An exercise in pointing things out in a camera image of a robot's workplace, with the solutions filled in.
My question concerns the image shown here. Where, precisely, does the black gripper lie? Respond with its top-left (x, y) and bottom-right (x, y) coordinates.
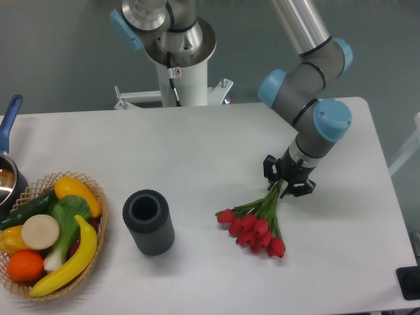
top-left (262, 154), bottom-right (316, 199)

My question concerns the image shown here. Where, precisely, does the red tulip bouquet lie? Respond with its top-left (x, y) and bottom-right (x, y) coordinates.
top-left (215, 179), bottom-right (286, 258)

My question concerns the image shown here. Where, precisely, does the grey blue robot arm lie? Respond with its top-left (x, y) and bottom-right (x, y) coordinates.
top-left (110, 1), bottom-right (352, 197)

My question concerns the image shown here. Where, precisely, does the dark grey ribbed vase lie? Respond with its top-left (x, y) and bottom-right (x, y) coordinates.
top-left (122, 190), bottom-right (175, 256)

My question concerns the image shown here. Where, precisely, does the black device at edge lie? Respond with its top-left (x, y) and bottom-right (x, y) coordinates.
top-left (396, 266), bottom-right (419, 301)

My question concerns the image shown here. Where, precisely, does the red fruit in basket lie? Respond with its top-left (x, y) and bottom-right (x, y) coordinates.
top-left (68, 218), bottom-right (100, 258)

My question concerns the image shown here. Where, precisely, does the yellow banana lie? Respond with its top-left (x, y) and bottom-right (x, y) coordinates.
top-left (30, 215), bottom-right (98, 297)

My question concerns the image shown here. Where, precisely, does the yellow squash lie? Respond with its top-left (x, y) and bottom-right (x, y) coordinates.
top-left (54, 177), bottom-right (102, 218)

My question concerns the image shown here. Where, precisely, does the green bok choy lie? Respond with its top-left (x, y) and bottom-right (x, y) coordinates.
top-left (44, 195), bottom-right (91, 273)

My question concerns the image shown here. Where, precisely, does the green cucumber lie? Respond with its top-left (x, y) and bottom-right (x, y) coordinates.
top-left (1, 190), bottom-right (58, 230)

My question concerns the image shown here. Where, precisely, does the beige round slice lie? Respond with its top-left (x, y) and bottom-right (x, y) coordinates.
top-left (21, 215), bottom-right (60, 250)

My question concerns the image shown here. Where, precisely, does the orange fruit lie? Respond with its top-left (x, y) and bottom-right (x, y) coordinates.
top-left (7, 250), bottom-right (43, 282)

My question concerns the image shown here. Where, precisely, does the yellow bell pepper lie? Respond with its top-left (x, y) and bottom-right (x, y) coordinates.
top-left (1, 225), bottom-right (30, 255)

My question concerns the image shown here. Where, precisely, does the woven wicker basket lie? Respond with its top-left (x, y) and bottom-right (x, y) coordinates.
top-left (1, 171), bottom-right (108, 301)

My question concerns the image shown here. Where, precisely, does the white table clamp bracket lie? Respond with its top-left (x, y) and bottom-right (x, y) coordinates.
top-left (114, 78), bottom-right (234, 110)

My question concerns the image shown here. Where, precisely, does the white frame at right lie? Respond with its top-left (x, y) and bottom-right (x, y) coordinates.
top-left (388, 112), bottom-right (419, 177)

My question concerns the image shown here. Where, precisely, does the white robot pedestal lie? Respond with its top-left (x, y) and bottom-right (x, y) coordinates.
top-left (146, 17), bottom-right (217, 107)

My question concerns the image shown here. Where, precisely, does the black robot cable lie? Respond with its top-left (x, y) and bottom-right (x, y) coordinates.
top-left (165, 51), bottom-right (182, 108)

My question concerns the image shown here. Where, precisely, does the blue handled saucepan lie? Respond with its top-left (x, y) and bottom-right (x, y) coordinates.
top-left (1, 94), bottom-right (28, 220)

